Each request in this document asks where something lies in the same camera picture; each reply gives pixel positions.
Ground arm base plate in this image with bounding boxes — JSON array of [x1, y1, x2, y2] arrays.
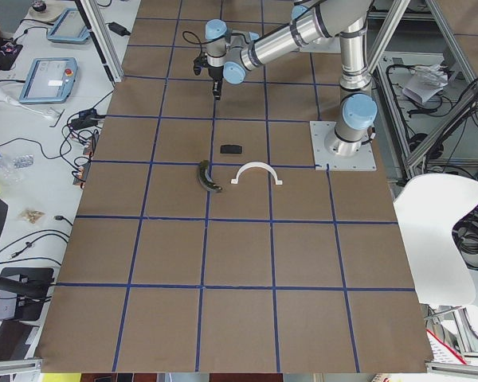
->
[[310, 121, 377, 172]]

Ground aluminium frame post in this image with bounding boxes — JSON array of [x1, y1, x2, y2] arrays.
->
[[75, 0, 124, 84]]

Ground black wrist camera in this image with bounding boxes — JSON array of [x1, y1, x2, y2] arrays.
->
[[193, 55, 208, 76]]

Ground green curved brake shoe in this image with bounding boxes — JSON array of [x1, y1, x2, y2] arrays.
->
[[197, 160, 222, 193]]

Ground white curved plastic bracket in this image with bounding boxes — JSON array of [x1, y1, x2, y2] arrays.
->
[[229, 161, 284, 186]]

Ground white chair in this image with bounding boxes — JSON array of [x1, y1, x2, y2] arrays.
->
[[394, 173, 478, 306]]

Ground far teach pendant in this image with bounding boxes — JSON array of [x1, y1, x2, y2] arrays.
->
[[47, 8, 89, 45]]

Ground black power adapter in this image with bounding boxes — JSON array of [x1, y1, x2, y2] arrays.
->
[[108, 21, 131, 37]]

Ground near teach pendant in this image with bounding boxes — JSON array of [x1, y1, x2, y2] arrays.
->
[[19, 57, 78, 104]]

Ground teach pendant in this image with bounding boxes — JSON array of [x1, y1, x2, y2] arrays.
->
[[19, 57, 78, 104], [47, 8, 89, 45]]

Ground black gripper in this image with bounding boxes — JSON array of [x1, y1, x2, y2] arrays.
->
[[208, 66, 224, 99]]

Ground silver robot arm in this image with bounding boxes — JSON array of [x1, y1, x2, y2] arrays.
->
[[193, 0, 378, 158]]

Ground black brake pad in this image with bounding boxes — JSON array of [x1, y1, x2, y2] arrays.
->
[[220, 144, 243, 155]]

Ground plastic water bottle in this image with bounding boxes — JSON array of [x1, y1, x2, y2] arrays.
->
[[0, 153, 24, 185]]

